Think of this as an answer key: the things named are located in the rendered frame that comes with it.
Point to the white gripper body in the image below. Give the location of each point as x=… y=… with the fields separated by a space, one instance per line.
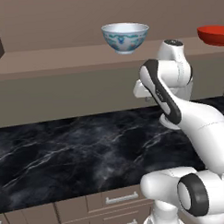
x=141 y=89

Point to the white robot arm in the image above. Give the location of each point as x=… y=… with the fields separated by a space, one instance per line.
x=207 y=134

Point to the white bowl with blue pattern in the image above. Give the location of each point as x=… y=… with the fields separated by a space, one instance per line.
x=125 y=36

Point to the red bowl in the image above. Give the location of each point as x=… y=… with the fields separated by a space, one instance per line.
x=213 y=34

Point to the brown drawer front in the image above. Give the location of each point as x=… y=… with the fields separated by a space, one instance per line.
x=121 y=217
x=123 y=190

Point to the brown open wall cabinet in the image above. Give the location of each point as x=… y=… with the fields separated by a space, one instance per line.
x=68 y=62

